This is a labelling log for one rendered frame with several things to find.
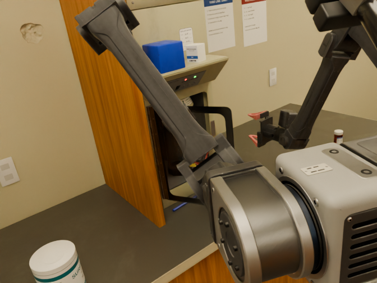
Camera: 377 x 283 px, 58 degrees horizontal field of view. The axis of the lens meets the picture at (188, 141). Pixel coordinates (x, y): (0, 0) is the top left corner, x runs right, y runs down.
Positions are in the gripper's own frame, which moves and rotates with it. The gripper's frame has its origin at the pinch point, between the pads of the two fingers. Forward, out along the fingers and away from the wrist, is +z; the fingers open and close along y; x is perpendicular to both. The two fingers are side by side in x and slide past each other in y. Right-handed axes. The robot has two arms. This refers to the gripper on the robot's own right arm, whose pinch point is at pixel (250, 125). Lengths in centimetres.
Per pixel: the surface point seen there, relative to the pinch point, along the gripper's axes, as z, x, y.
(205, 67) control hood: 1.5, 20.0, 28.8
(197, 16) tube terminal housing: 12.3, 12.7, 45.1
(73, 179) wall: 54, 63, -20
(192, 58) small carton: 5.5, 22.3, 32.3
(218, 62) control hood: 0.8, 14.3, 29.6
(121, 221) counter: 17, 58, -26
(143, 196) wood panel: 10, 49, -16
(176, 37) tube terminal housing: 12.2, 23.3, 39.3
